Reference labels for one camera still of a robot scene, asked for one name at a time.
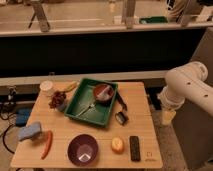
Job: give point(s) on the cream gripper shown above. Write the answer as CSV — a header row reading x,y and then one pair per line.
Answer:
x,y
167,116

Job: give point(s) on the dark red grape bunch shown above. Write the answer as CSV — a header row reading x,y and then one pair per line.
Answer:
x,y
57,99

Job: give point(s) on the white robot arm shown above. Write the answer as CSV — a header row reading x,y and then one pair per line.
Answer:
x,y
185,82

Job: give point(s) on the white paper cup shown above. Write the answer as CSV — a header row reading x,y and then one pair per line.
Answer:
x,y
47,88

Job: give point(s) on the wooden table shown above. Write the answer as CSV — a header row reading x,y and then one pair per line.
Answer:
x,y
140,124

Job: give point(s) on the black tape measure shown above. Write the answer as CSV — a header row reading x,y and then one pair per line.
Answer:
x,y
121,116

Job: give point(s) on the black remote control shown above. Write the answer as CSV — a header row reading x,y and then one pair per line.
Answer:
x,y
135,148

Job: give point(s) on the yellow apple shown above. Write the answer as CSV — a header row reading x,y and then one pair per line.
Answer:
x,y
117,145

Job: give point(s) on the red bowl in tray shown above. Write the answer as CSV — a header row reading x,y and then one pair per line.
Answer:
x,y
103,93

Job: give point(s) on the silver fork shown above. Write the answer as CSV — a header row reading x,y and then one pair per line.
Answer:
x,y
84,110

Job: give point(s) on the green plastic tray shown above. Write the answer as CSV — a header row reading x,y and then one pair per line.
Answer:
x,y
98,115

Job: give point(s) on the purple bowl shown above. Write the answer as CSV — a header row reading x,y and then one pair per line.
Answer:
x,y
82,150

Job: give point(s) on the yellow banana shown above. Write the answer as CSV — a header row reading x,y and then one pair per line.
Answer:
x,y
70,87

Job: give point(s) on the grey small plate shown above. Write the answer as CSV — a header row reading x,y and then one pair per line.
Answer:
x,y
62,107

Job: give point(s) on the blue sponge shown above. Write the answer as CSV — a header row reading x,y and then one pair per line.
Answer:
x,y
30,131

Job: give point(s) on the blue box on floor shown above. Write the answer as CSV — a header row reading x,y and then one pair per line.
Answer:
x,y
22,116

